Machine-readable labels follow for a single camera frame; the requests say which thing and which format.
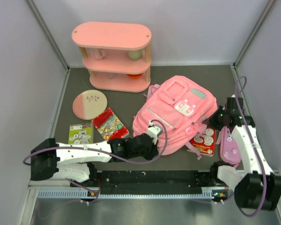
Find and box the pink cup on shelf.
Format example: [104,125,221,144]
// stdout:
[90,48,105,61]

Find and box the clear glass on lower shelf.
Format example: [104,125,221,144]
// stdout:
[107,73,117,80]

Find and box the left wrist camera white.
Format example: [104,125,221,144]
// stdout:
[146,120,163,145]

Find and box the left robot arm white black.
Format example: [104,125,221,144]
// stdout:
[28,132,158,186]

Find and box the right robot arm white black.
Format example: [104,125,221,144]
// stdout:
[204,96,281,213]

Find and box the pink pencil case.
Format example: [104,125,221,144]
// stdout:
[216,127,241,168]

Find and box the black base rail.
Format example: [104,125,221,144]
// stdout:
[80,170,228,194]

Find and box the pale green cup on shelf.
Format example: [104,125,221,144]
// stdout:
[127,49,142,60]

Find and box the pink school backpack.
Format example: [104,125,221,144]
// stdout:
[133,75,218,159]

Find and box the grey slotted cable duct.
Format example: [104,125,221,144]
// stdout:
[37,188,228,199]

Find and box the orange bowl on lower shelf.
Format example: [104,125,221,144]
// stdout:
[127,74,142,79]

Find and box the pink and cream plate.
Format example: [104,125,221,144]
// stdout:
[73,90,107,120]

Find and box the pink three-tier shelf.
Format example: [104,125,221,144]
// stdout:
[72,22,152,93]

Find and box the red colourful comic book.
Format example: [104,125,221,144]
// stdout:
[91,108,129,141]

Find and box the green sticker book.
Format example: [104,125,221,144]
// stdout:
[68,122,94,145]

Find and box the red cartoon book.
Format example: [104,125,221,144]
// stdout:
[190,127,217,157]

